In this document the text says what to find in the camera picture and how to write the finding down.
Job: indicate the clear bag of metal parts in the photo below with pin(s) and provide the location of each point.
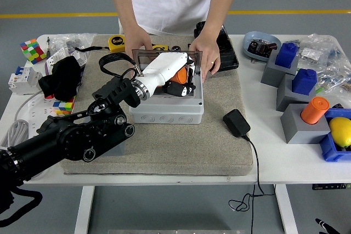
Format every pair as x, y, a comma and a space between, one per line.
71, 40

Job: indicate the blue plastic bin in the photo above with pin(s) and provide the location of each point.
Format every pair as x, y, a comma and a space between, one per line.
329, 151

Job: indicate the smoky transparent box lid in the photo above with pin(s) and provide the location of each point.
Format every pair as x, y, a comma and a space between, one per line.
196, 56

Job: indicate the thin screwdriver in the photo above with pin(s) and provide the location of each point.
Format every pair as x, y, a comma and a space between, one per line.
48, 46

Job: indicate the white printed card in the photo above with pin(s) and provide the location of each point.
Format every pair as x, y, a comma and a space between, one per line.
56, 57

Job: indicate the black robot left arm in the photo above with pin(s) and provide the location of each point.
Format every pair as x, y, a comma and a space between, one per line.
68, 138

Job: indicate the black power adapter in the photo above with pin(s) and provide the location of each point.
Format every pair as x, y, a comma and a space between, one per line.
236, 123

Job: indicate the grey holder block round hole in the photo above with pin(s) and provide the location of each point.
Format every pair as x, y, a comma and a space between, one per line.
119, 149

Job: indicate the yellow lemon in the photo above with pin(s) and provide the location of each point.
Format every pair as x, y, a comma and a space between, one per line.
340, 131

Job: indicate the clear bags of small parts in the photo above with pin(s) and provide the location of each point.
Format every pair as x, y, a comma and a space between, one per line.
329, 53

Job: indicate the glossy black pouch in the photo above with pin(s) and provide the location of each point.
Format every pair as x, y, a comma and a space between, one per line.
227, 56

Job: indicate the person's left forearm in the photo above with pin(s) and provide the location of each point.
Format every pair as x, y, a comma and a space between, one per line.
222, 1

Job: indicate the small colourful puzzle cube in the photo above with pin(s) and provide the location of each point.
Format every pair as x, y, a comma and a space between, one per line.
63, 106

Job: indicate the blue battery block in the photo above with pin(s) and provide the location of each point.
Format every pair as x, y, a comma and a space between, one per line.
286, 56
303, 82

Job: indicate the large colourful puzzle cube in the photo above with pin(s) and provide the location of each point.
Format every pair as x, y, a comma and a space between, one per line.
33, 51

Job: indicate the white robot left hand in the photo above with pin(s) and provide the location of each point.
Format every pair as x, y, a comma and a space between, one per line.
167, 67

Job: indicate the orange cylinder battery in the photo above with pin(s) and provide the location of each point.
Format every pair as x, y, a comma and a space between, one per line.
314, 110
181, 76

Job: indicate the yellow tape measure chrome face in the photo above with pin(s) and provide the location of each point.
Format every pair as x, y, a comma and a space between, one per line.
160, 47

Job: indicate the grey-brown mat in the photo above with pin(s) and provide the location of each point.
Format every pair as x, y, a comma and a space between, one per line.
164, 149

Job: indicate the white circuit breaker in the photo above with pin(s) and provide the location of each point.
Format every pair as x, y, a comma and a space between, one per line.
23, 80

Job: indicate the light grey junction box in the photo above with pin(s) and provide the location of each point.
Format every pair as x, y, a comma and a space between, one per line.
164, 113

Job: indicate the white table leg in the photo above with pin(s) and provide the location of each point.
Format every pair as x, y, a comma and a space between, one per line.
286, 209
83, 209

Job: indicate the dark electronic parts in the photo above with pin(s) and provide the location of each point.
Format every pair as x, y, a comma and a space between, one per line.
260, 47

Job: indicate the person's right forearm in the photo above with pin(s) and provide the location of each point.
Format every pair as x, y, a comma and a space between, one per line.
124, 6

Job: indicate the black table control panel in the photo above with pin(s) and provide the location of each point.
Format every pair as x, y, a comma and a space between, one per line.
329, 186

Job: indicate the person's right hand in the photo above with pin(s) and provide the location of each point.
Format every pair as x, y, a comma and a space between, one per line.
137, 43

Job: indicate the small black capacitor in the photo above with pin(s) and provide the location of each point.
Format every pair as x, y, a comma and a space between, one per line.
176, 48

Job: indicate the person's left hand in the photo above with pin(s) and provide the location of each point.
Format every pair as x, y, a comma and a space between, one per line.
209, 53

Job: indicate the black cloth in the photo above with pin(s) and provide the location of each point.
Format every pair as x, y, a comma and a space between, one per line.
61, 77

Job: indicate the blue-grey bowl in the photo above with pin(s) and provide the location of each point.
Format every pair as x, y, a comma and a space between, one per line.
252, 38

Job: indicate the black-white robot right hand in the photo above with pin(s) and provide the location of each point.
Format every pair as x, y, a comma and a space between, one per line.
327, 228

